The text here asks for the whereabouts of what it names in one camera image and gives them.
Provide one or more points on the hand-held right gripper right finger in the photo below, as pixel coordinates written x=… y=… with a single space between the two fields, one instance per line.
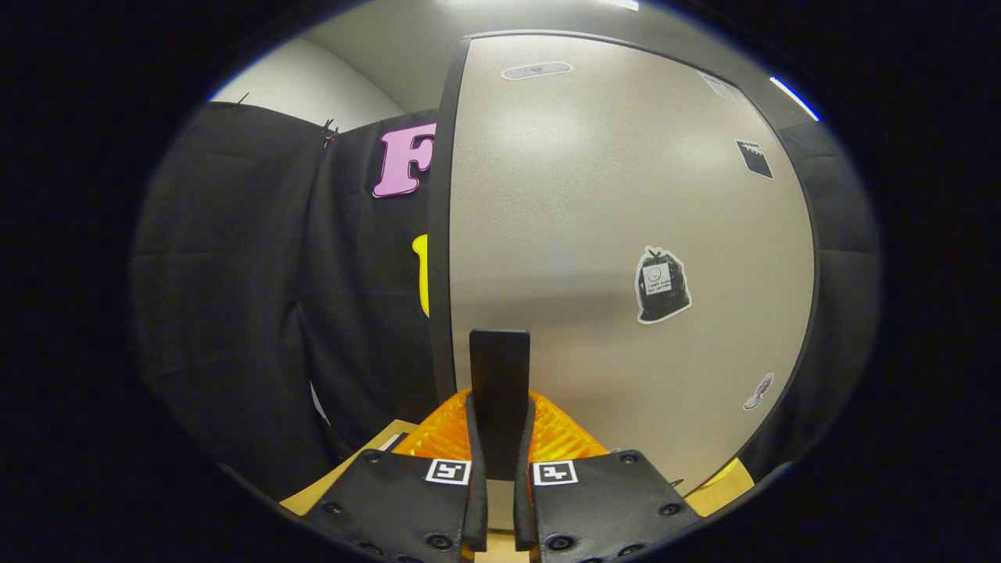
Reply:
x=522 y=508

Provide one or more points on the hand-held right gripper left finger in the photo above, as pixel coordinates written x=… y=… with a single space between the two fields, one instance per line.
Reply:
x=477 y=500

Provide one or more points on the grey cabinet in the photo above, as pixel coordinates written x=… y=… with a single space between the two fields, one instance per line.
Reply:
x=438 y=234

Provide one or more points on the black backdrop cloth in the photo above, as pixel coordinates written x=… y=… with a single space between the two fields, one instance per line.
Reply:
x=235 y=274

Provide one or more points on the ceiling light panel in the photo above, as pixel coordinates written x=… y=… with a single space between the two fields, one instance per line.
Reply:
x=622 y=4
x=794 y=98

